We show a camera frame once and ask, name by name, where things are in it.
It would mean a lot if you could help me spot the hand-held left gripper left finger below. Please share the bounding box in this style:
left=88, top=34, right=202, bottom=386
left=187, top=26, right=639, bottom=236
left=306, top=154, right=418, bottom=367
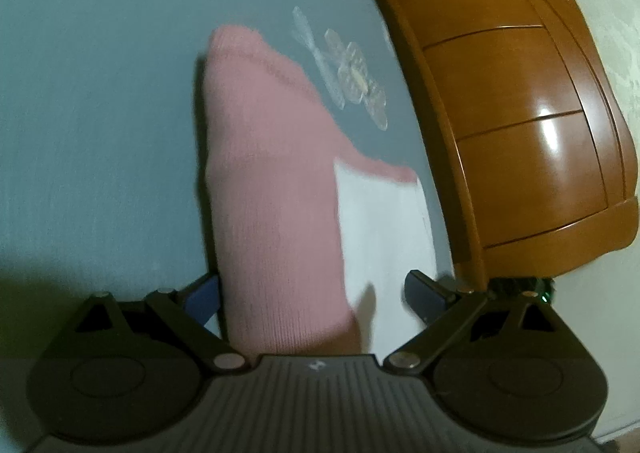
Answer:
left=75, top=273, right=248, bottom=374

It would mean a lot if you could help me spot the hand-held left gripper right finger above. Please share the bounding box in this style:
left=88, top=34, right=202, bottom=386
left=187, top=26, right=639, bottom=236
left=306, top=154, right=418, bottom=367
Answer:
left=382, top=269, right=556, bottom=374

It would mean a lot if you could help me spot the pink and white sweater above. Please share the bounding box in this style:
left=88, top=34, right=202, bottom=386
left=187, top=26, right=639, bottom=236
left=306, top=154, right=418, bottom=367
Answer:
left=195, top=24, right=453, bottom=359

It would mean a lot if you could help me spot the wooden bed headboard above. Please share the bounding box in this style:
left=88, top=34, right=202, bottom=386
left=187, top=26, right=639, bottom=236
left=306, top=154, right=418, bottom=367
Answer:
left=357, top=0, right=640, bottom=291

